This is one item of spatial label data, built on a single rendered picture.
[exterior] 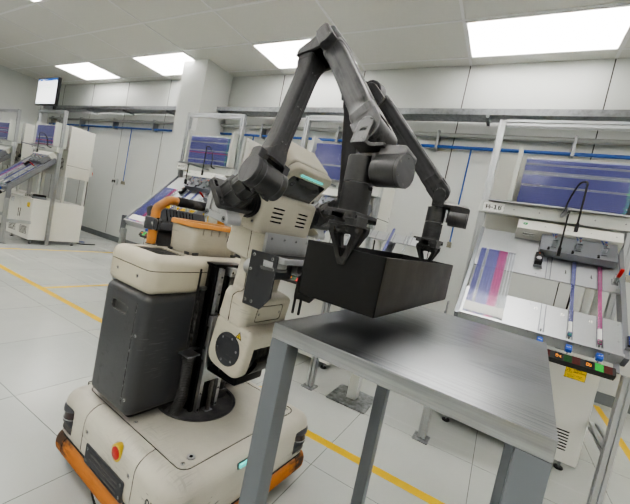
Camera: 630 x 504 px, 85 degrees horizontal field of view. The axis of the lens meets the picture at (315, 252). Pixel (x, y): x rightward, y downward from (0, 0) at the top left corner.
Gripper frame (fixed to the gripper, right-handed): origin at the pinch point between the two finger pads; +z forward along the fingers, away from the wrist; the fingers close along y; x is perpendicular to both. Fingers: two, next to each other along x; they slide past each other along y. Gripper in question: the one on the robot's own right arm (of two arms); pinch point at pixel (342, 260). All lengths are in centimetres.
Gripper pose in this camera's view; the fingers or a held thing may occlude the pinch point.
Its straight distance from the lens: 65.8
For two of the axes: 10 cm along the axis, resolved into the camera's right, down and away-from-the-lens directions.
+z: -2.0, 9.8, 0.6
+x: -8.2, -2.0, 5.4
